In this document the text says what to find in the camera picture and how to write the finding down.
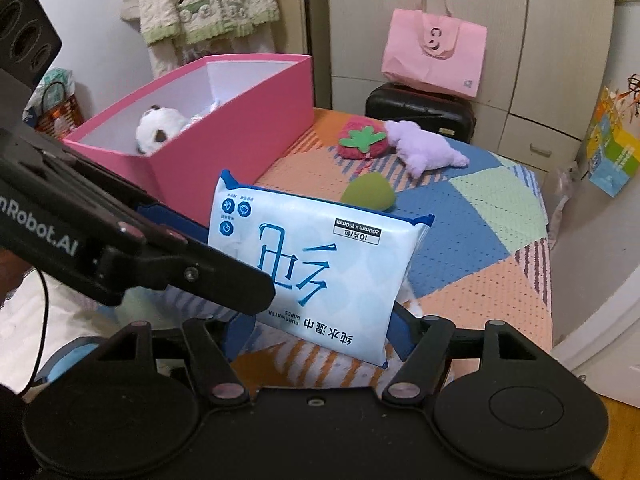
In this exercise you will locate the beige wardrobe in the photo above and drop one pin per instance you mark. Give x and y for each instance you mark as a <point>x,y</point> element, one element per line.
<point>531,69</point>

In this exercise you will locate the blue wet wipes pack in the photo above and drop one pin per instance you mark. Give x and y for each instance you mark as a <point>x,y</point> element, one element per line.
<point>336,269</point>

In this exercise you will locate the pink tote bag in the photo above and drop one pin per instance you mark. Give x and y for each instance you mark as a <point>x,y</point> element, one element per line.
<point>434,52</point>

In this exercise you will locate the pink strawberry plush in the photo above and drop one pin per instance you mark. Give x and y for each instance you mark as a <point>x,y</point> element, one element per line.
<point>362,138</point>

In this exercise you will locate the white panda plush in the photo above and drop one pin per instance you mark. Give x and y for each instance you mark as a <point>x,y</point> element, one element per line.
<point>157,126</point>

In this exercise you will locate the purple plush toy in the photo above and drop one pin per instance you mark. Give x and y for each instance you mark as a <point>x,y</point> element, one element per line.
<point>422,150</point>

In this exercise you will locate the green makeup sponge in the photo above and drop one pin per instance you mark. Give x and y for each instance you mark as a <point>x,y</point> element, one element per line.
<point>369,191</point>

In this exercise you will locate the colourful gift bag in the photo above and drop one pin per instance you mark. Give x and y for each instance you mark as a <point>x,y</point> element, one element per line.
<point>612,141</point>

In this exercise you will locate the white door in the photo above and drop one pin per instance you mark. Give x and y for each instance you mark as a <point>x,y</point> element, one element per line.
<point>595,297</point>

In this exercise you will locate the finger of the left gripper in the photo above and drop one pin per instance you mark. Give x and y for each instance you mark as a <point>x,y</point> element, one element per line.
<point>144,254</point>
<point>176,226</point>

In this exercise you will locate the black suitcase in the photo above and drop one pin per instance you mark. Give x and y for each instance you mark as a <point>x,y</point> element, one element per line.
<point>439,113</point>

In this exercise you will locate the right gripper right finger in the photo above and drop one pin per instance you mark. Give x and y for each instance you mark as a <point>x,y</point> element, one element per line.
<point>423,347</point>

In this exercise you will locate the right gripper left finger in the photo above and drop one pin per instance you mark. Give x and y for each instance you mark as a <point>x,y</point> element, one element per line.
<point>211,345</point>

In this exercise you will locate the pink storage box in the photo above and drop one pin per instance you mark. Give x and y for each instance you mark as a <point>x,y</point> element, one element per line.
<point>267,103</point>

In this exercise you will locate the woven red basket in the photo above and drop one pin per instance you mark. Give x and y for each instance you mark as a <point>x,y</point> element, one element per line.
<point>62,119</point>

